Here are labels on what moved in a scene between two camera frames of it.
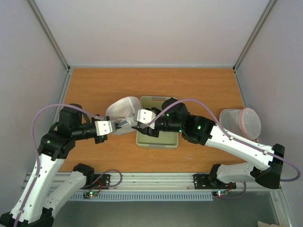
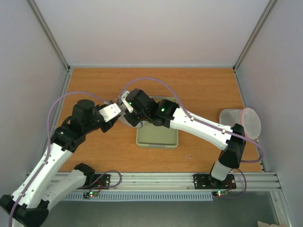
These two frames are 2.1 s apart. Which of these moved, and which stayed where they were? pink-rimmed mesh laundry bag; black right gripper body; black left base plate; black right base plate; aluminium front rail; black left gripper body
Moved: black left gripper body; black right gripper body
Stayed: pink-rimmed mesh laundry bag; aluminium front rail; black right base plate; black left base plate
